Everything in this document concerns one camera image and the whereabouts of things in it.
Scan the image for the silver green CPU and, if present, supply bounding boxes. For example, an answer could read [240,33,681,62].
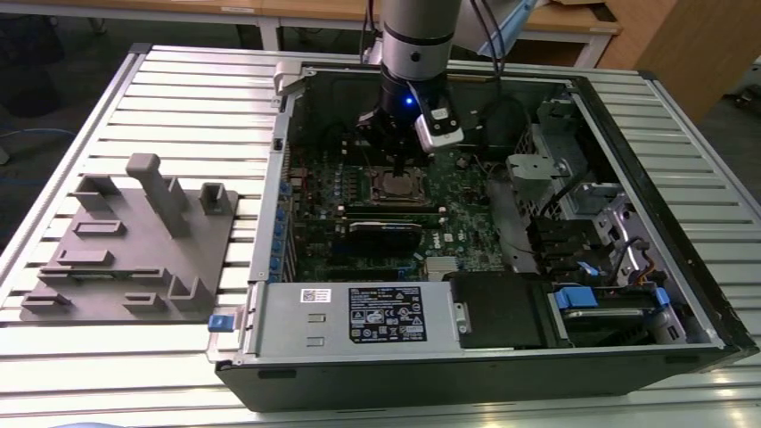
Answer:
[383,174,418,195]

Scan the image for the metal socket cover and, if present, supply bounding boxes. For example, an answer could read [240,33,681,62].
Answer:
[371,168,439,202]

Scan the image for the CPU socket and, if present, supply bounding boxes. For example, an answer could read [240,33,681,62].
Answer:
[368,167,440,204]

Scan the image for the black RAM slot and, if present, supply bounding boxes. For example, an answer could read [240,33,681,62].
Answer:
[347,201,448,211]
[344,210,448,221]

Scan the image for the black expansion slot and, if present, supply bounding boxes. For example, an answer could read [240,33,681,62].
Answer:
[326,266,418,281]

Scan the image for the pale blue teach pendant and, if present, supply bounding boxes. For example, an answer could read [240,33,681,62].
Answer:
[479,0,541,55]

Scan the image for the metal drive cage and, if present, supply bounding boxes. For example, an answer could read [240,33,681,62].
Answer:
[504,98,599,211]

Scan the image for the black graphics card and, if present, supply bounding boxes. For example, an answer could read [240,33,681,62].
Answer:
[348,220,426,255]

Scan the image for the green motherboard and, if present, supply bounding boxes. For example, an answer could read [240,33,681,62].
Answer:
[283,141,520,284]

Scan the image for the wooden desk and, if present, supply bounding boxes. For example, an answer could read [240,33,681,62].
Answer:
[260,0,624,68]
[0,0,282,50]

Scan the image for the grey flat strip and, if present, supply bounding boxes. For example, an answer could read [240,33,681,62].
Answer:
[486,176,540,274]

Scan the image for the wooden cabinet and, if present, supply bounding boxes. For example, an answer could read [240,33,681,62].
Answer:
[633,0,761,130]

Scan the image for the grey power supply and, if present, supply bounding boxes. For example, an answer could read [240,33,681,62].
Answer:
[238,281,471,358]

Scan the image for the disk with blue carrier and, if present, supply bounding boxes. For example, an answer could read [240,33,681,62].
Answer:
[549,284,677,350]

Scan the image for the grey parts rack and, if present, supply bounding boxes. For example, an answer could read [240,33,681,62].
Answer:
[19,152,240,323]

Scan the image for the black PC case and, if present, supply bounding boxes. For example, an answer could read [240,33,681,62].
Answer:
[204,60,761,414]

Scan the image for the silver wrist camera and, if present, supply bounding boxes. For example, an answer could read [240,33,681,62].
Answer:
[414,105,467,153]

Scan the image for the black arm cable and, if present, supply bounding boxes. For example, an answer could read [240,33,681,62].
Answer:
[472,0,507,88]

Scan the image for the black looped cable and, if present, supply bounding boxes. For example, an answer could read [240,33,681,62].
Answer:
[480,96,532,151]

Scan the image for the blue floor cable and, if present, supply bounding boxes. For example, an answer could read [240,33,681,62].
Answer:
[0,126,79,140]

